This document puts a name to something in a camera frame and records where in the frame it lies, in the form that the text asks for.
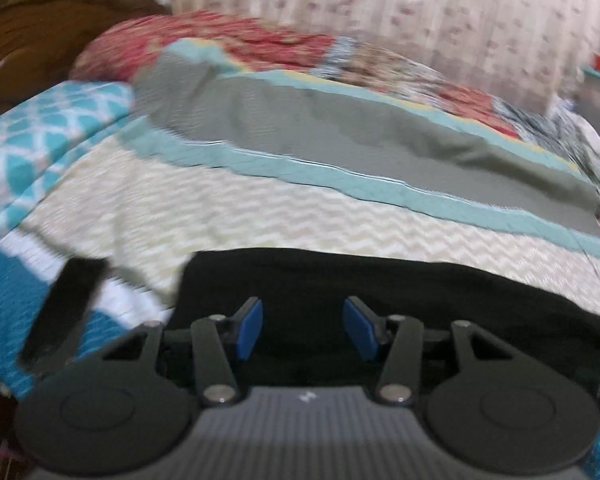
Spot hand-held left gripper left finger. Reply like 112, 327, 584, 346
102, 296, 266, 408

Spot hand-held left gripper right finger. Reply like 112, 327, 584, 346
342, 296, 503, 407

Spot black pants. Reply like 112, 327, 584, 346
162, 247, 600, 396

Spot patterned striped bed sheet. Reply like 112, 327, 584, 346
0, 40, 600, 480

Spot black smartphone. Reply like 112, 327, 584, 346
19, 256, 108, 377

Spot teal lattice pillow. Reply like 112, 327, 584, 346
0, 80, 136, 241

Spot grey floral blanket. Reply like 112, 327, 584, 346
525, 95, 600, 253

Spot red floral quilt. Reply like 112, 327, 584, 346
72, 10, 551, 141

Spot beige leaf print curtain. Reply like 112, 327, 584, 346
167, 0, 600, 111

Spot carved wooden headboard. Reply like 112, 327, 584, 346
0, 0, 173, 121

